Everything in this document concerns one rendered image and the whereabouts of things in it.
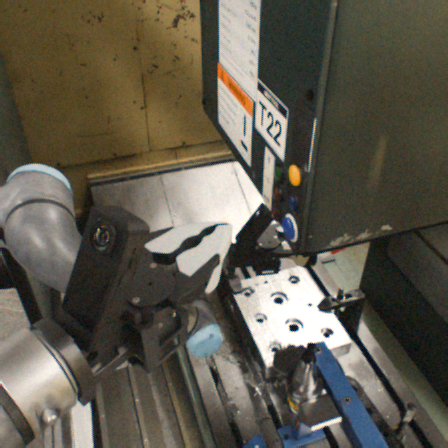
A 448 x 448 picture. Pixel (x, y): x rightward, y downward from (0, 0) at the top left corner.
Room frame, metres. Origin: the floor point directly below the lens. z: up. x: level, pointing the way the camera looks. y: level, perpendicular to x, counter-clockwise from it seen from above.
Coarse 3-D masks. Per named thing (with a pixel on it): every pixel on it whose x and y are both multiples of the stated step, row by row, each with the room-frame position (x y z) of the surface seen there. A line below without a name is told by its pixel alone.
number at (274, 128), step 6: (270, 108) 0.56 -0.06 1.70; (270, 114) 0.56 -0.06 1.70; (276, 114) 0.54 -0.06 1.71; (270, 120) 0.55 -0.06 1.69; (276, 120) 0.54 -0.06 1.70; (282, 120) 0.52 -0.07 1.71; (270, 126) 0.55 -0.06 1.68; (276, 126) 0.54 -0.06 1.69; (282, 126) 0.52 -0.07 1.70; (270, 132) 0.55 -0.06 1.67; (276, 132) 0.53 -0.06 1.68; (282, 132) 0.52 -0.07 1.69; (270, 138) 0.55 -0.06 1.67; (276, 138) 0.53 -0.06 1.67; (282, 138) 0.52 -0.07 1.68; (276, 144) 0.53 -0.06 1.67; (282, 144) 0.52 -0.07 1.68; (282, 150) 0.52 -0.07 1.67
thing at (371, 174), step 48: (288, 0) 0.53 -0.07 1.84; (336, 0) 0.45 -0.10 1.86; (384, 0) 0.46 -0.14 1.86; (432, 0) 0.48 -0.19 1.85; (288, 48) 0.52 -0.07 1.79; (336, 48) 0.45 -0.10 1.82; (384, 48) 0.46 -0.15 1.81; (432, 48) 0.48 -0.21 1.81; (288, 96) 0.52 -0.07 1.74; (336, 96) 0.45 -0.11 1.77; (384, 96) 0.47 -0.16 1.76; (432, 96) 0.49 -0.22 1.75; (288, 144) 0.50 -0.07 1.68; (336, 144) 0.45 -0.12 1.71; (384, 144) 0.47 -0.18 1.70; (432, 144) 0.49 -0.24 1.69; (336, 192) 0.46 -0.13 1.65; (384, 192) 0.48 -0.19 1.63; (432, 192) 0.50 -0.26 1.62; (336, 240) 0.46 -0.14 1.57
